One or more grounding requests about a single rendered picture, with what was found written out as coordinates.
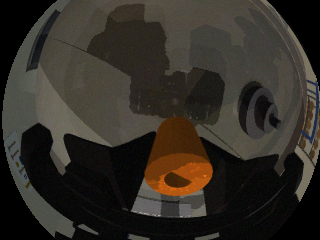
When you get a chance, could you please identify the orange knob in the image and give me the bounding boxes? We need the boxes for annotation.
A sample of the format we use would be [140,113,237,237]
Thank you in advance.
[144,116,213,196]

